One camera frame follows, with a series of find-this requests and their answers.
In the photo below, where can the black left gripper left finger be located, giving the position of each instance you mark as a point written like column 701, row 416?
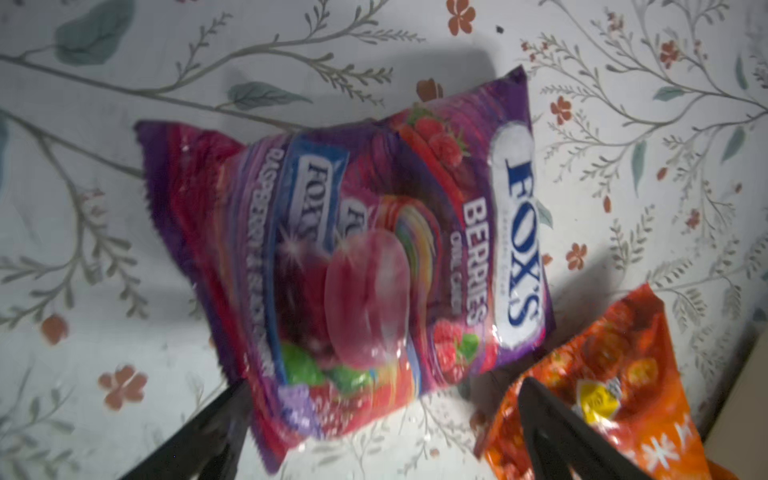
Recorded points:
column 209, row 446

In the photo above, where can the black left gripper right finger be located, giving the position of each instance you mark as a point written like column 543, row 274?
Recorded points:
column 560, row 444

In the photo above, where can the orange chips bag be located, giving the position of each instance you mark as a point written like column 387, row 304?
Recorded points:
column 620, row 377

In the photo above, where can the dark purple candy bar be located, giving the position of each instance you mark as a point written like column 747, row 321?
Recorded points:
column 347, row 271

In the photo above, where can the white blue checkered paper bag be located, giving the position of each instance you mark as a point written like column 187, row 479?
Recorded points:
column 736, row 443

